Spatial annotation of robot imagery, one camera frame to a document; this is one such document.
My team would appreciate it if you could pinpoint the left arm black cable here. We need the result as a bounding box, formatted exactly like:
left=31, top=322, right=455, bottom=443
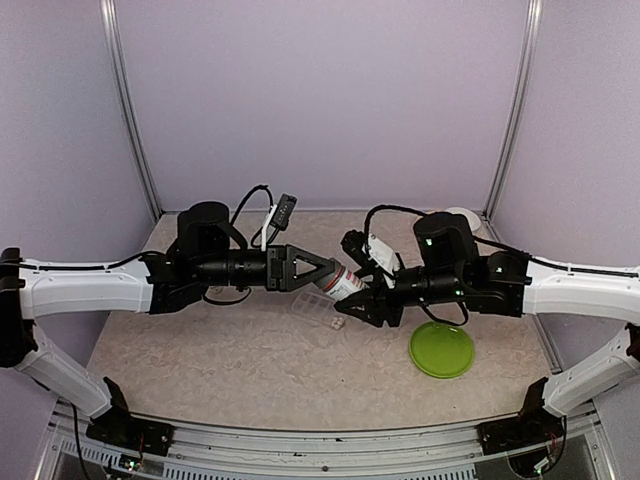
left=202, top=184, right=276, bottom=304

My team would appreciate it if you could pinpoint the grey-capped orange pill bottle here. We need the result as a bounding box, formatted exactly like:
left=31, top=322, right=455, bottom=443
left=314, top=265, right=367, bottom=301

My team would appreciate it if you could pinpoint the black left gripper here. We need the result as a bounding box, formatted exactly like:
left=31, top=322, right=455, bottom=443
left=195, top=245, right=336, bottom=294

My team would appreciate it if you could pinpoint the clear plastic pill organizer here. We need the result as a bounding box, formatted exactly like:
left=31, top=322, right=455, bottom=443
left=291, top=292, right=346, bottom=329

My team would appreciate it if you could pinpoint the left aluminium frame post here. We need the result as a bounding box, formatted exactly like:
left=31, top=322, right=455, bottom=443
left=99, top=0, right=164, bottom=223

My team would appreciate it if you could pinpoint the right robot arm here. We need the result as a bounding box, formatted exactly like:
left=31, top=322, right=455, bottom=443
left=336, top=211, right=639, bottom=444

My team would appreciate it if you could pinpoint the right aluminium frame post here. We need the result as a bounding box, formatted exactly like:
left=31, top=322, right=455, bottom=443
left=483, top=0, right=544, bottom=223

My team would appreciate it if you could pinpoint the white ceramic bowl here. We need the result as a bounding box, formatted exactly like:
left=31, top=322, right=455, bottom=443
left=445, top=207, right=482, bottom=233

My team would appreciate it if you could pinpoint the front aluminium rail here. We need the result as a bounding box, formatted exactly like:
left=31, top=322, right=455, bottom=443
left=49, top=399, right=601, bottom=480

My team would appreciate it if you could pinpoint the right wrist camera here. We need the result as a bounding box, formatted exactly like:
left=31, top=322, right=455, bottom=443
left=341, top=230, right=403, bottom=278

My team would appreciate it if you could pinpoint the aluminium frame post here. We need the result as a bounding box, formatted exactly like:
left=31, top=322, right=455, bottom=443
left=483, top=0, right=544, bottom=223
left=99, top=0, right=164, bottom=223

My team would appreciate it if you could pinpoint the green plate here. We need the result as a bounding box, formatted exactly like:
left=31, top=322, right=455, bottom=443
left=408, top=322, right=475, bottom=379

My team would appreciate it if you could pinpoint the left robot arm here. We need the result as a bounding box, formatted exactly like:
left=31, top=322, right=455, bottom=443
left=1, top=202, right=336, bottom=445

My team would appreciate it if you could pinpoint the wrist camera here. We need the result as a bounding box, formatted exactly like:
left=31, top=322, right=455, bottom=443
left=259, top=194, right=298, bottom=251
left=341, top=230, right=403, bottom=278

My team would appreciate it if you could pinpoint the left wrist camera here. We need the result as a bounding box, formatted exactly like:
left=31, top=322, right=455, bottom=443
left=259, top=194, right=298, bottom=251

